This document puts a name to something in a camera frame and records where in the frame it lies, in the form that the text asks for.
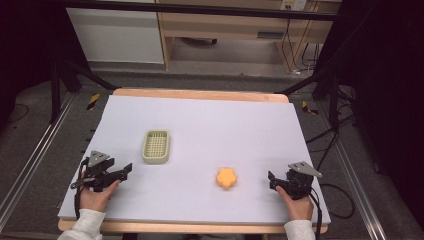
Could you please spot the black metal stand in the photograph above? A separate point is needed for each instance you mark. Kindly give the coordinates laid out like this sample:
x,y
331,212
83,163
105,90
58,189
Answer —
x,y
61,80
328,90

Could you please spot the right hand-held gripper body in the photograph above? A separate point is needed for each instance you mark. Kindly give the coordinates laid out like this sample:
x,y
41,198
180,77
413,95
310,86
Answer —
x,y
299,181

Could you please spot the person's left hand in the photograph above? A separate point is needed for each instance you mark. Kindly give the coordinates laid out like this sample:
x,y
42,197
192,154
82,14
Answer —
x,y
96,197

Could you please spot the person's right hand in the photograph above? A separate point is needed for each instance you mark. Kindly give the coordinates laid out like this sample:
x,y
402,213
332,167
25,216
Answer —
x,y
296,204

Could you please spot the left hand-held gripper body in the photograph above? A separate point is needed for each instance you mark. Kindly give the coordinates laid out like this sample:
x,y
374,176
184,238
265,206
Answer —
x,y
97,170

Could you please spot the white foam mat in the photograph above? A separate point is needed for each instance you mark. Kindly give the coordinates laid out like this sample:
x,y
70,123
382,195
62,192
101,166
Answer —
x,y
200,150

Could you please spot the orange flower-shaped sponge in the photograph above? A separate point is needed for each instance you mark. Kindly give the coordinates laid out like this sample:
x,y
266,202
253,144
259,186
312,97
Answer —
x,y
226,178

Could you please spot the green plastic basket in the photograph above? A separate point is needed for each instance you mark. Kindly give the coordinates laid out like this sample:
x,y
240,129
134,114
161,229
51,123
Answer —
x,y
156,147

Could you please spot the metal floor rail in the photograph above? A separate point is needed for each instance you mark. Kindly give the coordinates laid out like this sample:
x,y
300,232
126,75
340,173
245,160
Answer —
x,y
33,156
356,180

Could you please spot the yellow black striped tape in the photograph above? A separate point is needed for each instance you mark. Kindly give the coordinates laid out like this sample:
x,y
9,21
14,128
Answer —
x,y
93,101
309,108

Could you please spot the white cabinet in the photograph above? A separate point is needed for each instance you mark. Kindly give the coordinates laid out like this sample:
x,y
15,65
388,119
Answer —
x,y
116,35

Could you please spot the black curtain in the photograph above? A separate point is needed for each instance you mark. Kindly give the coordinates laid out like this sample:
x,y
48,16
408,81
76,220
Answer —
x,y
386,100

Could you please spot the wooden table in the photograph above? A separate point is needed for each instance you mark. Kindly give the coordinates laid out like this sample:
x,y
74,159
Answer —
x,y
200,94

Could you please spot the black metal crossbar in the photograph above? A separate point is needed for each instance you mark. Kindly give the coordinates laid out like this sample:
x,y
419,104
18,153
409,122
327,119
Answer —
x,y
200,10

